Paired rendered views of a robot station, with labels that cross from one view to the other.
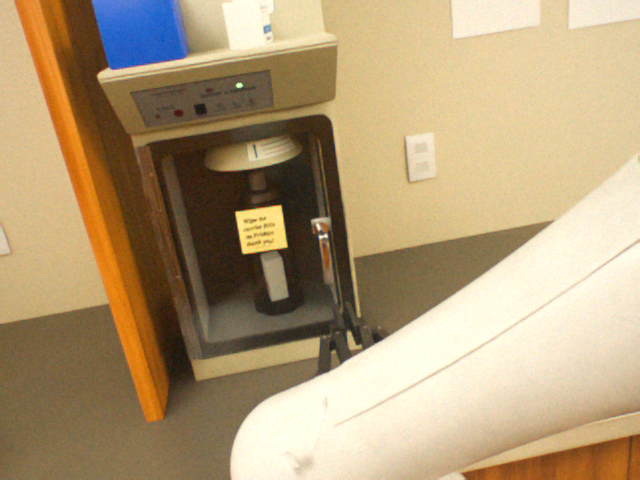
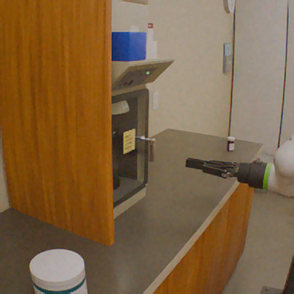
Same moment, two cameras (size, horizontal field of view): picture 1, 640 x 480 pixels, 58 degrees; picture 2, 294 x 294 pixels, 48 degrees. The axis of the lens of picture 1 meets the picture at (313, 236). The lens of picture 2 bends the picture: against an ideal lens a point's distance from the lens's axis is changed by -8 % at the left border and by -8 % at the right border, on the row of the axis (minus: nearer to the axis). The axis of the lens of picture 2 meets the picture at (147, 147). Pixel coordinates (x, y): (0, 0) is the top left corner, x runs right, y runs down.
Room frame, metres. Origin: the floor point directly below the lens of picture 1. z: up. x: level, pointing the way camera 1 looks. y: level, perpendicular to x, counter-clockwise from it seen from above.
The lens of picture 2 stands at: (0.19, 1.06, 1.58)
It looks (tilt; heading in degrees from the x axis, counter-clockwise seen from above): 18 degrees down; 303
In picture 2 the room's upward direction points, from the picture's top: 1 degrees clockwise
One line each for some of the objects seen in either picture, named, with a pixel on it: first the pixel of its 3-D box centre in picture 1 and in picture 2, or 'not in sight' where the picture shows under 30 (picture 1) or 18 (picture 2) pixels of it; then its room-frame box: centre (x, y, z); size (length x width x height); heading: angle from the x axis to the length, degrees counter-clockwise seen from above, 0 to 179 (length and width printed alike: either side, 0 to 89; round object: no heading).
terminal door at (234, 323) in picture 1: (257, 244); (126, 148); (0.91, 0.10, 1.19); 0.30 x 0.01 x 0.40; 94
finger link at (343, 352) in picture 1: (347, 361); (217, 168); (0.60, -0.02, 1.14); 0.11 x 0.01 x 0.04; 9
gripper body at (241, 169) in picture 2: not in sight; (237, 171); (0.54, -0.04, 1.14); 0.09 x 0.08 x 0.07; 4
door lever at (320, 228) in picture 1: (324, 253); (148, 148); (0.89, -0.01, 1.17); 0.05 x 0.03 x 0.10; 4
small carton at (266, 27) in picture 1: (248, 23); (146, 49); (0.86, 0.04, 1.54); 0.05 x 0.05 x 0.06; 78
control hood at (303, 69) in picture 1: (226, 86); (139, 73); (0.86, 0.09, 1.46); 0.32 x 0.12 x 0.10; 94
